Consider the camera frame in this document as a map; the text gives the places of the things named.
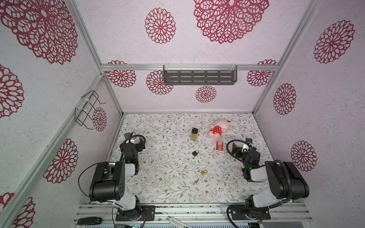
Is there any black device on rail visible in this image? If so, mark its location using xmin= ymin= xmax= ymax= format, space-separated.
xmin=77 ymin=217 xmax=102 ymax=225

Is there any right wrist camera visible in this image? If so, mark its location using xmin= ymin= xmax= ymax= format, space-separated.
xmin=245 ymin=138 xmax=253 ymax=148

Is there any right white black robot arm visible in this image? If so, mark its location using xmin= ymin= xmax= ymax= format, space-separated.
xmin=226 ymin=140 xmax=309 ymax=211

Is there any small black padlock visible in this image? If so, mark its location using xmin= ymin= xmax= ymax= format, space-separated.
xmin=192 ymin=150 xmax=199 ymax=157

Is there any black wire wall basket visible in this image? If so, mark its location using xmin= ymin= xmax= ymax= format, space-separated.
xmin=74 ymin=90 xmax=107 ymax=132

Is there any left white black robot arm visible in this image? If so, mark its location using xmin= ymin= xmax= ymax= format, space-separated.
xmin=88 ymin=135 xmax=146 ymax=220

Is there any pink plush toy red dress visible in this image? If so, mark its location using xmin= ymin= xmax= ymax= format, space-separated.
xmin=208 ymin=119 xmax=229 ymax=140

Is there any red playing card box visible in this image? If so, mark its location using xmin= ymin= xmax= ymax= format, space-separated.
xmin=215 ymin=141 xmax=224 ymax=153

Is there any grey metal wall shelf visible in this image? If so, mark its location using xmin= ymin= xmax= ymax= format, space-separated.
xmin=163 ymin=65 xmax=238 ymax=86

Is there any spice jar with black lid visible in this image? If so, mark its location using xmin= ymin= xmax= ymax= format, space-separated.
xmin=191 ymin=128 xmax=199 ymax=142

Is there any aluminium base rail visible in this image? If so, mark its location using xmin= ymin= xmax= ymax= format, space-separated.
xmin=72 ymin=202 xmax=313 ymax=227

